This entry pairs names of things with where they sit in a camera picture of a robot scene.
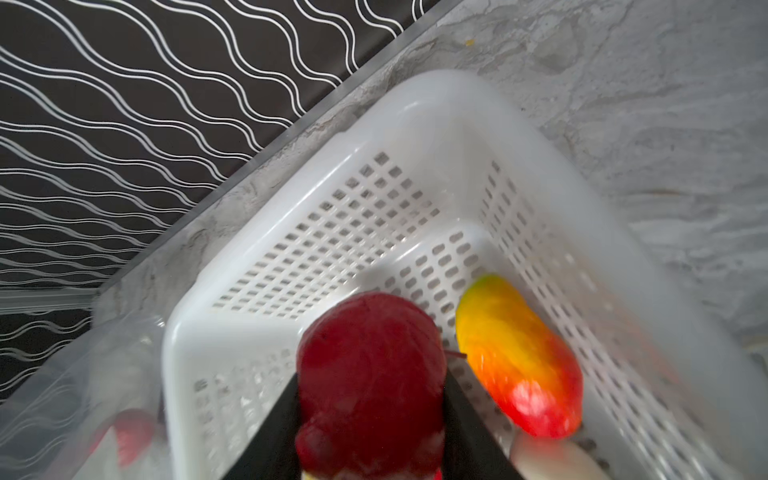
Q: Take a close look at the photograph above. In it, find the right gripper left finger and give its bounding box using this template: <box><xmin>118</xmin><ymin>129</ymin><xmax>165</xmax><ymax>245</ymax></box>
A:
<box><xmin>223</xmin><ymin>374</ymin><xmax>302</xmax><ymax>480</ymax></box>

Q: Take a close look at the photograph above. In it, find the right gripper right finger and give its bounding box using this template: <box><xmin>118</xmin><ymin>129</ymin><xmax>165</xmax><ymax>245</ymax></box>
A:
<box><xmin>440</xmin><ymin>372</ymin><xmax>522</xmax><ymax>480</ymax></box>

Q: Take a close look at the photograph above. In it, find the dark red beet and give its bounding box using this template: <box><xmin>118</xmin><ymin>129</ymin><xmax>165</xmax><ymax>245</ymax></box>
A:
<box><xmin>295</xmin><ymin>292</ymin><xmax>447</xmax><ymax>479</ymax></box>

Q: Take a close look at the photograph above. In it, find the red apple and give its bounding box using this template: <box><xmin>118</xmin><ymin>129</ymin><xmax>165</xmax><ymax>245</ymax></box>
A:
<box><xmin>88</xmin><ymin>409</ymin><xmax>158</xmax><ymax>469</ymax></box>

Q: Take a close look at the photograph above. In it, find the clear zip top bag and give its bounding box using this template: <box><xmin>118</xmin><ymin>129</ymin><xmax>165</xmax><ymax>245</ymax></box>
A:
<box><xmin>1</xmin><ymin>316</ymin><xmax>172</xmax><ymax>479</ymax></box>

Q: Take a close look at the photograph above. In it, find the white daikon radish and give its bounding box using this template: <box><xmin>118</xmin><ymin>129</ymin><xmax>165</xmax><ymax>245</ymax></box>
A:
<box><xmin>509</xmin><ymin>434</ymin><xmax>610</xmax><ymax>480</ymax></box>

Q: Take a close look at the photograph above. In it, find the orange yellow mango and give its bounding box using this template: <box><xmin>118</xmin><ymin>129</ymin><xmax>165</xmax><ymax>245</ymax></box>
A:
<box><xmin>456</xmin><ymin>274</ymin><xmax>584</xmax><ymax>439</ymax></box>

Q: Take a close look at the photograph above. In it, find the white plastic basket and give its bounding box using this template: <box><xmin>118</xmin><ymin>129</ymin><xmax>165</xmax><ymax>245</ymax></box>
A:
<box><xmin>162</xmin><ymin>70</ymin><xmax>767</xmax><ymax>479</ymax></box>

